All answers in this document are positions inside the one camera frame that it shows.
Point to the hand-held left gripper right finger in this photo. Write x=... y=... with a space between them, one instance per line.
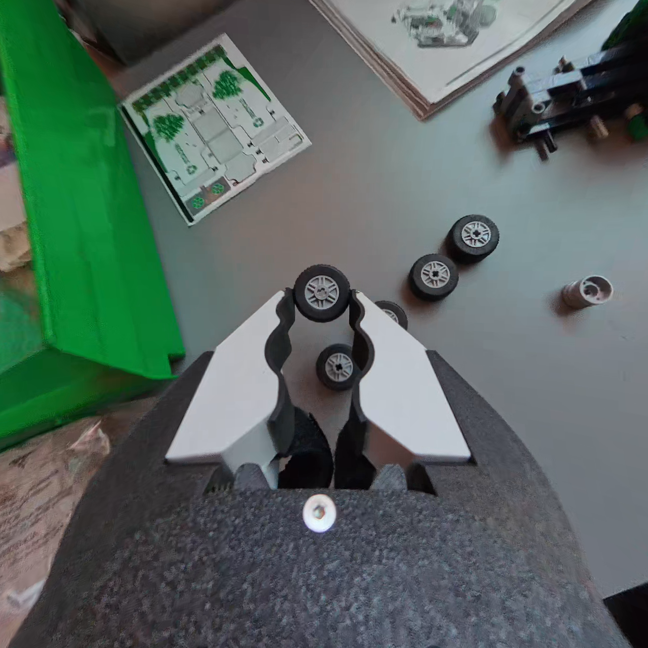
x=415 y=400

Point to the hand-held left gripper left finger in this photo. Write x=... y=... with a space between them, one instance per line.
x=228 y=400

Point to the small black toy wheel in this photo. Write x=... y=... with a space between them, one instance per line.
x=338 y=367
x=397 y=313
x=322 y=292
x=434 y=277
x=474 y=238

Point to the green plastic bin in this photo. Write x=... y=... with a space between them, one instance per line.
x=50 y=400
x=91 y=202

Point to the grey ribbed cylinder piece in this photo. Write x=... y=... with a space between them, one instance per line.
x=587 y=293

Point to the clear plastic bag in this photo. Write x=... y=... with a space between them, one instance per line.
x=40 y=506

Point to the green white sticker sheet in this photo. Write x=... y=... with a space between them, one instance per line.
x=217 y=131

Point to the partly built toy truck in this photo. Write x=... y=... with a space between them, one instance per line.
x=557 y=96

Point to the instruction booklet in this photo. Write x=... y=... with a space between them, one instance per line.
x=455 y=50

